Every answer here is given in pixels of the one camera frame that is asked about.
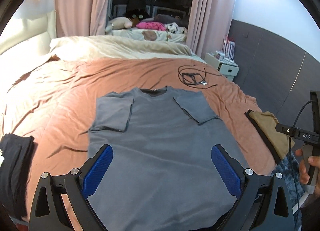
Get pink curtain right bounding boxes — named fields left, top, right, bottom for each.
left=186, top=0, right=235, bottom=57

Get magenta pink cloth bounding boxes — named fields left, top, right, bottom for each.
left=136, top=22, right=166, bottom=31

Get orange-brown bed blanket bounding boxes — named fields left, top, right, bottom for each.
left=1, top=58, right=276, bottom=220

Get olive yellow folded garment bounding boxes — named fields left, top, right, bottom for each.
left=245, top=109, right=289, bottom=165

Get patterned small bed sheet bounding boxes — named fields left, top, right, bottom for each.
left=111, top=28, right=187, bottom=44

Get pink curtain left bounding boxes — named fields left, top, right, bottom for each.
left=55, top=0, right=108, bottom=37

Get pink curtain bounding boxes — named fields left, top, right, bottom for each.
left=55, top=0, right=108, bottom=37
left=186, top=0, right=235, bottom=57

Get grey t-shirt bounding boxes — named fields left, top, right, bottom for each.
left=88, top=87, right=247, bottom=230

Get cream beige duvet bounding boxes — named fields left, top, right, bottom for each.
left=49, top=36, right=203, bottom=62

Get cream padded headboard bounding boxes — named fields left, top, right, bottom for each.
left=1, top=11, right=56, bottom=55

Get white bedside cabinet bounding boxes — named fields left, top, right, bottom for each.
left=204, top=53, right=240, bottom=81

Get right hand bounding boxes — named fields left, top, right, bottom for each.
left=294, top=148, right=320, bottom=196

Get blue patterned trousers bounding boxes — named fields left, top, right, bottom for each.
left=271, top=151, right=307, bottom=231

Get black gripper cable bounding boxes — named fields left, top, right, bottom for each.
left=287, top=100, right=317, bottom=231

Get black folded clothes stack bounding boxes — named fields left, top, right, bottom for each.
left=1, top=133, right=34, bottom=220

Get black cable bundle on bed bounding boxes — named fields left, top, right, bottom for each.
left=177, top=64, right=223, bottom=89

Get white wire rack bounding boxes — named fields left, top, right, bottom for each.
left=221, top=35, right=235, bottom=61

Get beige plush toy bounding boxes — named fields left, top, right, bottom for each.
left=105, top=17, right=133, bottom=34

